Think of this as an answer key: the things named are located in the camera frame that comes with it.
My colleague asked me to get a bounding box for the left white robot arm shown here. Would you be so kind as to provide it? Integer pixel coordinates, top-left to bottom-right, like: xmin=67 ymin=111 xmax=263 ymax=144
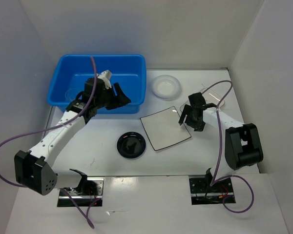
xmin=14 ymin=78 xmax=131 ymax=195

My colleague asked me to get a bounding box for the small rectangular white dish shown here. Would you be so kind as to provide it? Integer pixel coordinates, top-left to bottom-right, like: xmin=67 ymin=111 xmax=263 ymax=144
xmin=179 ymin=88 xmax=221 ymax=112

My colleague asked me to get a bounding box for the black round plate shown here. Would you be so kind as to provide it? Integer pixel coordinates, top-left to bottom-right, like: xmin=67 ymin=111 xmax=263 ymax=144
xmin=117 ymin=132 xmax=146 ymax=160

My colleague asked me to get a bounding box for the clear plastic cup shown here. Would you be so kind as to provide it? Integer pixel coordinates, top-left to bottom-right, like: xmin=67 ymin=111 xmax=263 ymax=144
xmin=64 ymin=88 xmax=78 ymax=102

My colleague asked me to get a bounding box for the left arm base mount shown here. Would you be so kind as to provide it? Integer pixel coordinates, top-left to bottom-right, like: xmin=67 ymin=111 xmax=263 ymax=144
xmin=57 ymin=177 xmax=105 ymax=207

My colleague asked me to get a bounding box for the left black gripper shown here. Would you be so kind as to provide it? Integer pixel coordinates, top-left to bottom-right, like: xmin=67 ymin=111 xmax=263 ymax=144
xmin=95 ymin=82 xmax=131 ymax=110

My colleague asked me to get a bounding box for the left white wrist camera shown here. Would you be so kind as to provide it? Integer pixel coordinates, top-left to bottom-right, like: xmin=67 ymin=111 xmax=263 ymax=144
xmin=98 ymin=70 xmax=112 ymax=89

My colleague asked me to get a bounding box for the blue plastic bin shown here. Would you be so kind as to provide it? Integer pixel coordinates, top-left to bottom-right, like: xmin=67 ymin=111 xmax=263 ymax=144
xmin=47 ymin=54 xmax=147 ymax=114

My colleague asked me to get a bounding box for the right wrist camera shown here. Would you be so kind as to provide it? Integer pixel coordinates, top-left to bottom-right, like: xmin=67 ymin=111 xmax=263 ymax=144
xmin=188 ymin=92 xmax=206 ymax=108

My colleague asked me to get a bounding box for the white round bowl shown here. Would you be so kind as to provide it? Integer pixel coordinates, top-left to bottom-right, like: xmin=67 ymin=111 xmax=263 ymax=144
xmin=151 ymin=75 xmax=182 ymax=99

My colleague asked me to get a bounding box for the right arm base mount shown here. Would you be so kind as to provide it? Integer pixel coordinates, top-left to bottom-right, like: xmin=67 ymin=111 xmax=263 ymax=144
xmin=188 ymin=175 xmax=236 ymax=205

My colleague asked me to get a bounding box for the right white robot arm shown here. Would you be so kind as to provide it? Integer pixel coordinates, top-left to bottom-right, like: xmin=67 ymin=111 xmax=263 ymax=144
xmin=179 ymin=93 xmax=264 ymax=192

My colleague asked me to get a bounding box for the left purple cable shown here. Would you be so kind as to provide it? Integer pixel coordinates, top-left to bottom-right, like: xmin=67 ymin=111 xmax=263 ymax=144
xmin=0 ymin=56 xmax=98 ymax=229

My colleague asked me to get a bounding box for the large square white plate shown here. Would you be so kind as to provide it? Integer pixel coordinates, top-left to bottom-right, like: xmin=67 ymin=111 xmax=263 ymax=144
xmin=140 ymin=106 xmax=191 ymax=151

